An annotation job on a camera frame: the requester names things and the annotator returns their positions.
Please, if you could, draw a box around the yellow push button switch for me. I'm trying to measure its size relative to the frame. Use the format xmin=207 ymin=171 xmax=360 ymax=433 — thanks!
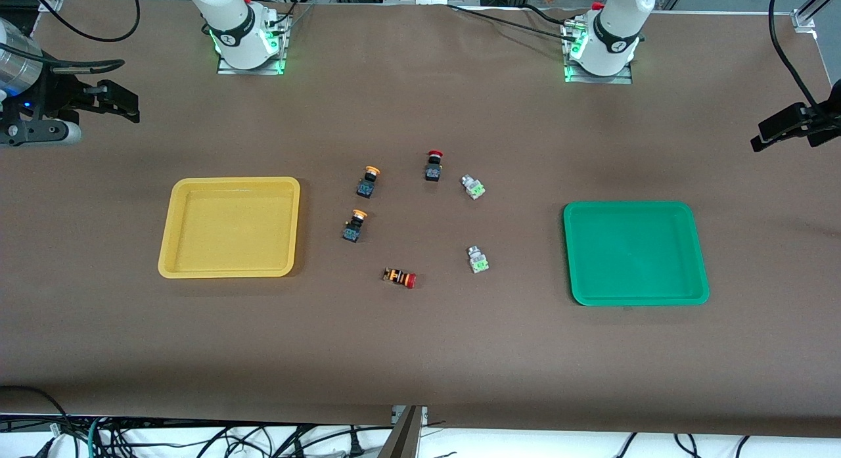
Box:
xmin=342 ymin=209 xmax=368 ymax=243
xmin=357 ymin=165 xmax=382 ymax=199

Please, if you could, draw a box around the yellow plastic tray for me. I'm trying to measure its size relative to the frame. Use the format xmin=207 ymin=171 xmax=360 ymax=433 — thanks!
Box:
xmin=158 ymin=177 xmax=301 ymax=279

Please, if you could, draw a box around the green plastic tray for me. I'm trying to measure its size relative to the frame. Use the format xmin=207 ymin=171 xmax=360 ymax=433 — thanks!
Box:
xmin=563 ymin=201 xmax=710 ymax=307

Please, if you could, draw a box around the red button orange base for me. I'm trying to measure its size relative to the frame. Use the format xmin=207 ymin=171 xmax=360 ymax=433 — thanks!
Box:
xmin=383 ymin=267 xmax=417 ymax=290

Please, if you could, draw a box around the brown table cover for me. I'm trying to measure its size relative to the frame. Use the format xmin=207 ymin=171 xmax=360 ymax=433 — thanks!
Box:
xmin=0 ymin=0 xmax=841 ymax=439

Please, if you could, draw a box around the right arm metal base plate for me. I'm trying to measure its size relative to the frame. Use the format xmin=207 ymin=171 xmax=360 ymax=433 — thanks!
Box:
xmin=217 ymin=14 xmax=288 ymax=76

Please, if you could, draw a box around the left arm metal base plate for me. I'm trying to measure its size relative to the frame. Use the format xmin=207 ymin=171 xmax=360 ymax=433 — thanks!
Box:
xmin=564 ymin=21 xmax=633 ymax=85

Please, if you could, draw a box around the black base power cable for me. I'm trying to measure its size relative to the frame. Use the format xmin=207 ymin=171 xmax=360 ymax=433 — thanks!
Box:
xmin=260 ymin=0 xmax=316 ymax=35

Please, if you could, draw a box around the short black table cable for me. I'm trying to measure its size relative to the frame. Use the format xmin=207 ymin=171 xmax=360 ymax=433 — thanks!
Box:
xmin=522 ymin=3 xmax=576 ymax=26

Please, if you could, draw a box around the black looped floor cable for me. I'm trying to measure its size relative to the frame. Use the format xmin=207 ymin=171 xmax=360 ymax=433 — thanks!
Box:
xmin=0 ymin=386 xmax=70 ymax=439

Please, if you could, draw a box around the long black table cable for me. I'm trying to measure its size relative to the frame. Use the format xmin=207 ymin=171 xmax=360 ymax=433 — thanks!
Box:
xmin=447 ymin=3 xmax=572 ymax=38

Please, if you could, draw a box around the table leg with bracket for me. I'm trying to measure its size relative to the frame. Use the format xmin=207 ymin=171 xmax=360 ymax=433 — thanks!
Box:
xmin=378 ymin=405 xmax=428 ymax=458

